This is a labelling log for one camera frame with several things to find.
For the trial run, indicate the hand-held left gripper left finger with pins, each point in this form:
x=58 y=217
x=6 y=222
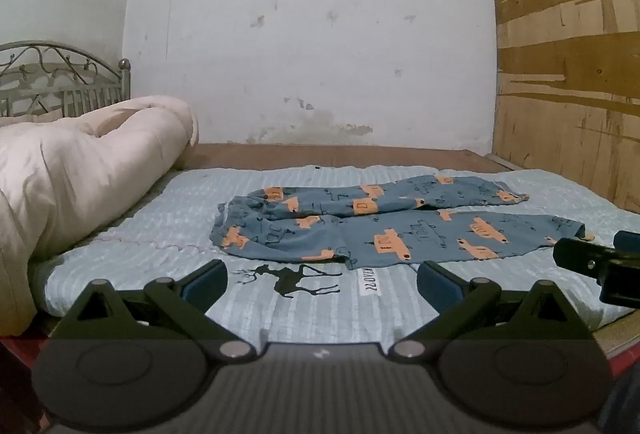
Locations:
x=206 y=286

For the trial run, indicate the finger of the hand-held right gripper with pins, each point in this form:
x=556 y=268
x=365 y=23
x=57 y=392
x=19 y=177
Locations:
x=627 y=244
x=580 y=256

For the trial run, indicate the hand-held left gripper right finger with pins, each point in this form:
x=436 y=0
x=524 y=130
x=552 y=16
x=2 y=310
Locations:
x=431 y=285

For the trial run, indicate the blue pants with orange print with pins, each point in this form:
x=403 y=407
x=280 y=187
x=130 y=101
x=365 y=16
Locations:
x=400 y=239

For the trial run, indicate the light blue striped blanket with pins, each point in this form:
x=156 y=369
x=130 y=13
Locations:
x=150 y=224

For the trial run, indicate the rolled cream quilt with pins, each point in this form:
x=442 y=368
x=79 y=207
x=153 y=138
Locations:
x=75 y=163

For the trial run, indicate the plywood board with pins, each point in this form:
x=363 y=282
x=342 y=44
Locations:
x=565 y=63

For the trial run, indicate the metal headboard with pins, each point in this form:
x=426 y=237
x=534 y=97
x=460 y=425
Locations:
x=125 y=83

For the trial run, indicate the wooden bed frame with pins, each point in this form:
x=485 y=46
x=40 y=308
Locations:
x=350 y=156

